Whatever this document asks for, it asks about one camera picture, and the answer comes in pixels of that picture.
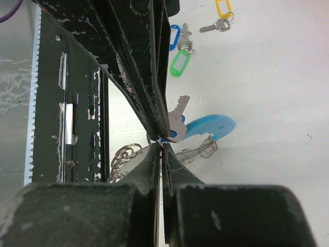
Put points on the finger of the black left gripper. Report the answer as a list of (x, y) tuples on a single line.
[(139, 32), (86, 23)]

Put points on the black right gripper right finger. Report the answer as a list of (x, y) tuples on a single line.
[(199, 214)]

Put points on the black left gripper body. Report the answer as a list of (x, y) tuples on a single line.
[(172, 6)]

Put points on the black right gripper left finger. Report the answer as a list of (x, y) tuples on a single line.
[(89, 214)]

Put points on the key with yellow tag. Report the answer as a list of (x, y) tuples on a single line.
[(225, 15)]

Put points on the key with blue tag upper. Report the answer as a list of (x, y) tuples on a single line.
[(177, 128)]

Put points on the black metal base rail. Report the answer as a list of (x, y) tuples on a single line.
[(70, 139)]

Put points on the white slotted cable duct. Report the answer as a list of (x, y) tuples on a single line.
[(28, 171)]

